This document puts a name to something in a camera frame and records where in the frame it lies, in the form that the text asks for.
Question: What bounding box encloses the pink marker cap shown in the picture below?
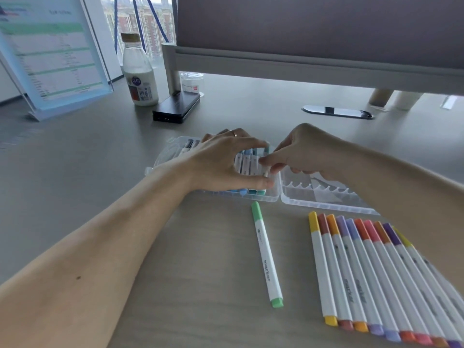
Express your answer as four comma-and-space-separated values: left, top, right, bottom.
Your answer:
363, 220, 381, 242

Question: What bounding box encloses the pink-ended white marker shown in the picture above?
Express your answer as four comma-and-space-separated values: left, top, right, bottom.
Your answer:
363, 220, 433, 346

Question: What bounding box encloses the red-tipped white marker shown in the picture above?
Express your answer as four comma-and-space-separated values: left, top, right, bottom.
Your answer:
354, 219, 417, 343

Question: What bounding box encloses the red-orange marker cap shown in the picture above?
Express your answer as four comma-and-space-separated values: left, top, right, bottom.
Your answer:
354, 219, 370, 240

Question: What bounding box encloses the sky-blue-ended white marker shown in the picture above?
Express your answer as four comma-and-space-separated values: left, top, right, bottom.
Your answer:
226, 152, 244, 196
238, 150, 253, 197

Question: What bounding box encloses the yellow-green marker cap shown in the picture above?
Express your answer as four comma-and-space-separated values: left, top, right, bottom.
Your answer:
393, 228, 414, 248

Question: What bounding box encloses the black rectangular power bank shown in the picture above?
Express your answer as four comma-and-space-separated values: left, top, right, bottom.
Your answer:
152, 91, 201, 124

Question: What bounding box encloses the dusty-pink-ended white marker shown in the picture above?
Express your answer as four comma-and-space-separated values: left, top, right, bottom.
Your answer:
318, 213, 354, 330

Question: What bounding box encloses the clear plastic marker case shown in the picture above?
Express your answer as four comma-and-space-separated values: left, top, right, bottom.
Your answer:
145, 135, 380, 216

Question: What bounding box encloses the small clear jar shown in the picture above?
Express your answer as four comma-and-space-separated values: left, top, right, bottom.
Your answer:
180, 72, 205, 97

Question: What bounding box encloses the grey desk divider shelf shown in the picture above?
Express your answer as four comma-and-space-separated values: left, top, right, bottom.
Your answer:
175, 0, 464, 75

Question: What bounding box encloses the mint-ended white marker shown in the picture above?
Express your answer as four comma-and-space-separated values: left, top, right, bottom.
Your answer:
257, 143, 272, 196

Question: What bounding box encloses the purple marker cap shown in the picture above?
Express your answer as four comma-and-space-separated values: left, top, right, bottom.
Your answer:
383, 223, 402, 246

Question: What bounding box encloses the grey desk shelf riser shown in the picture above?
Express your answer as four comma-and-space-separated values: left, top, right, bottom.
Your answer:
162, 43, 464, 97

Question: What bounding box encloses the person's left hand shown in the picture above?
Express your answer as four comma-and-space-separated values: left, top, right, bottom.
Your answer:
156, 128, 276, 193

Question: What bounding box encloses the white milk bottle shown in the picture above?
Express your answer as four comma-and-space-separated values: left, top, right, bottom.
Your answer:
120, 32, 160, 107

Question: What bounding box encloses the person's right hand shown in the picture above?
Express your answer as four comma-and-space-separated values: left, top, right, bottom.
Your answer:
259, 123, 348, 181

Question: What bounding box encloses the brown paper cup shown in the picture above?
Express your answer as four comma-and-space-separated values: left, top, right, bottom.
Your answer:
369, 88, 394, 107

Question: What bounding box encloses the copper marker cap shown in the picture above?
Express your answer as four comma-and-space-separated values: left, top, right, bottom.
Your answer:
373, 221, 391, 244

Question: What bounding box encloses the copper-ended white marker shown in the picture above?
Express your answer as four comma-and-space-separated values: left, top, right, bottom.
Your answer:
373, 221, 450, 348

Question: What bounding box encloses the person's left forearm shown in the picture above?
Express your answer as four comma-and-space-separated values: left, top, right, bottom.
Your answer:
0, 164, 196, 348

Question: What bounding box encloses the person's right forearm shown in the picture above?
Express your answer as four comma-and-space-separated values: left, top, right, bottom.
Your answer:
332, 139, 464, 294

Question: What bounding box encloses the white paper cup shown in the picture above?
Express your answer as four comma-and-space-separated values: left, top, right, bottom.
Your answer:
391, 91, 424, 111

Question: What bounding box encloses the periwinkle marker cap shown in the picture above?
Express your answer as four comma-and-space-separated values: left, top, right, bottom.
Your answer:
345, 218, 360, 240

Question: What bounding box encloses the purple-ended white marker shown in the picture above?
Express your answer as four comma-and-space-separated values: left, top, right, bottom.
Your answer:
383, 223, 464, 348

